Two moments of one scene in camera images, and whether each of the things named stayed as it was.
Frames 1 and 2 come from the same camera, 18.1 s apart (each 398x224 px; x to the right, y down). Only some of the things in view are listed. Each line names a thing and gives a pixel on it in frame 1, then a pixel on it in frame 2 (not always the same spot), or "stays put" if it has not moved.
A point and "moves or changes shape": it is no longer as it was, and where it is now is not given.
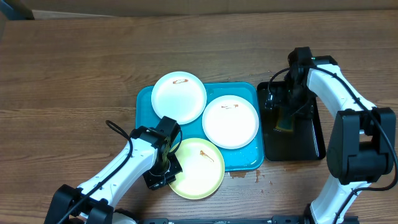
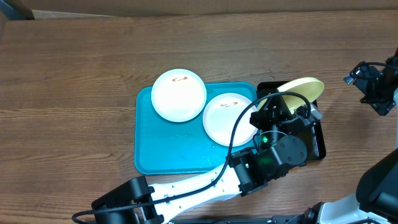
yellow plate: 203,166 moves or changes shape
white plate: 230,122 stays put
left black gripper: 155,182 to 266,118
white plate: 180,96 stays put
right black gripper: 280,101 to 369,83
